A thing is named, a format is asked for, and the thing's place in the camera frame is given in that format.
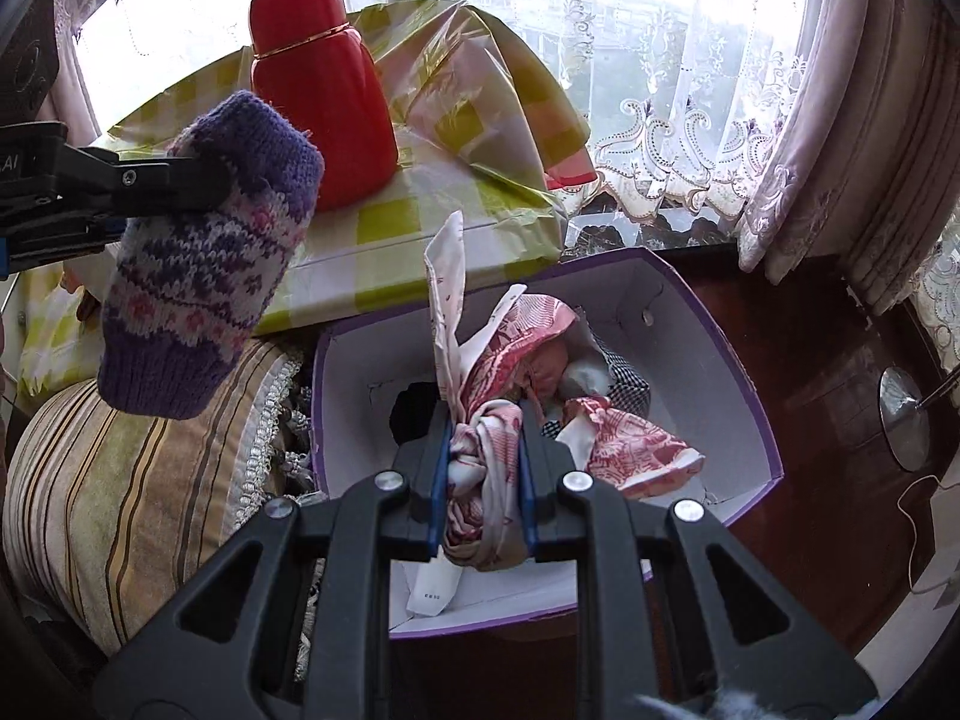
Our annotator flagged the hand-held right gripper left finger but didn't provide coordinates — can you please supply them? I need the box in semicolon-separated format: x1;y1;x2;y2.
94;401;455;720

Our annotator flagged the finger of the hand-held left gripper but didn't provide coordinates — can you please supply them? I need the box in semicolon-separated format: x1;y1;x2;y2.
64;146;232;212
0;214;128;275

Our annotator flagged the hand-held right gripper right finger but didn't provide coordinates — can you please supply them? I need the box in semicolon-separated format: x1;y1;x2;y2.
517;401;878;720

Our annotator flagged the red white patterned scarf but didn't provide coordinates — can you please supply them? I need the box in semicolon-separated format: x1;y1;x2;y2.
442;281;706;571

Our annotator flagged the purple patterned knit sock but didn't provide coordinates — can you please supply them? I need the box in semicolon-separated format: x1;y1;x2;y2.
97;88;325;421

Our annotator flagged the salmon pink cloth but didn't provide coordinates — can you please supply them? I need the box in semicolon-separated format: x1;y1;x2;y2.
521;334;582;410

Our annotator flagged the black white houndstooth cloth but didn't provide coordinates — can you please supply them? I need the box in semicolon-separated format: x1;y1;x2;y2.
540;330;652;440

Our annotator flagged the white small print cloth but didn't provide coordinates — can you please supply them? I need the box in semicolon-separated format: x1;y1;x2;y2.
422;210;488;421

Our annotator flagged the white paper label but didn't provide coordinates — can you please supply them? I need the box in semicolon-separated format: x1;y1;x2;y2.
409;566;462;612

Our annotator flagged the red thermos flask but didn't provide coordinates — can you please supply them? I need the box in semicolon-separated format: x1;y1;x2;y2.
249;0;398;212

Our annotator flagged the yellow checked plastic tablecloth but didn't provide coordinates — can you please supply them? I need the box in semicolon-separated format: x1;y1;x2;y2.
19;0;593;398

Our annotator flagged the striped terry cushion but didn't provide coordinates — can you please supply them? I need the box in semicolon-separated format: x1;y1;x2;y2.
0;337;331;691

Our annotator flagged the dark stone windowsill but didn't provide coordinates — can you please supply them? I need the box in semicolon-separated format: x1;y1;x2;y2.
559;199;743;260

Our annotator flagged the red plastic object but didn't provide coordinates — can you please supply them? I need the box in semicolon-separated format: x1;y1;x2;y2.
544;154;599;192

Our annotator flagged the chrome lamp stand base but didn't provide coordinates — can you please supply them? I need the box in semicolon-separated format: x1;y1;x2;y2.
879;360;960;473

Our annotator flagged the white lace curtain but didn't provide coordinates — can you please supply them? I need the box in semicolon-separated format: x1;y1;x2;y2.
52;0;818;215

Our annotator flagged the pink embroidered curtain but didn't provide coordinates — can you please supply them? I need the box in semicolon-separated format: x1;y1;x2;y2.
739;0;960;316

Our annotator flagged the white cable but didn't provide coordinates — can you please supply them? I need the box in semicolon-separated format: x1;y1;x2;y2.
896;465;960;601

